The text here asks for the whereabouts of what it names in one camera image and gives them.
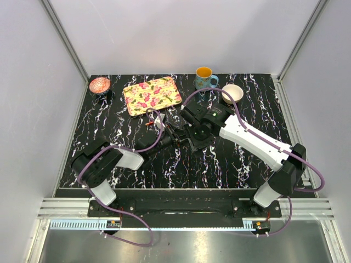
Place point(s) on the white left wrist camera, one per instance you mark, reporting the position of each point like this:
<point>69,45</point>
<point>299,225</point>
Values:
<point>159,121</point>

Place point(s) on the slotted aluminium cable duct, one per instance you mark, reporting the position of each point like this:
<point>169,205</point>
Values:
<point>160,223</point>

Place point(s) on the red patterned bowl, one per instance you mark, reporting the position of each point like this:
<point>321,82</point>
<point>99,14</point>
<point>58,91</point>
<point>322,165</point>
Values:
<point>100,85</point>

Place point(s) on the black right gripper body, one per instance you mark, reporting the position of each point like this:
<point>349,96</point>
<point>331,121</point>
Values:
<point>199,139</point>

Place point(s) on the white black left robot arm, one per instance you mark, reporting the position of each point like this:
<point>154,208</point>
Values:
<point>94,164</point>

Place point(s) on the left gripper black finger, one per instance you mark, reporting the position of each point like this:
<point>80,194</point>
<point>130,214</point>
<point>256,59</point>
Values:
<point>184,139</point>
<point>175,130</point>

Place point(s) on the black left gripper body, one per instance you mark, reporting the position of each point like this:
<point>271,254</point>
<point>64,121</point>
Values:
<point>171,136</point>

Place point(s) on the blue mug yellow inside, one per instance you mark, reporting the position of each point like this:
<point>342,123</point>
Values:
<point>205,78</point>

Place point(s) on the black remote control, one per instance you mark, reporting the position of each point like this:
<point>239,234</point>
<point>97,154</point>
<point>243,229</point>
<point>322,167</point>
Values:
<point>197,147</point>

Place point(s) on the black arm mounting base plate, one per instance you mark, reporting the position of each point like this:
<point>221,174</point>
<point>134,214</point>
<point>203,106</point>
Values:
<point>191,203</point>

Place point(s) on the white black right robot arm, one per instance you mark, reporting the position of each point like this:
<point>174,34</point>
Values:
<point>285,160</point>

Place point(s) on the floral rectangular tray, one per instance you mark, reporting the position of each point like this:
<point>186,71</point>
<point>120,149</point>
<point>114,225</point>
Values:
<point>157,94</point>

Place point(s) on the cream white bowl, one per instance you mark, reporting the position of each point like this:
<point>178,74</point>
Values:
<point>234,91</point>

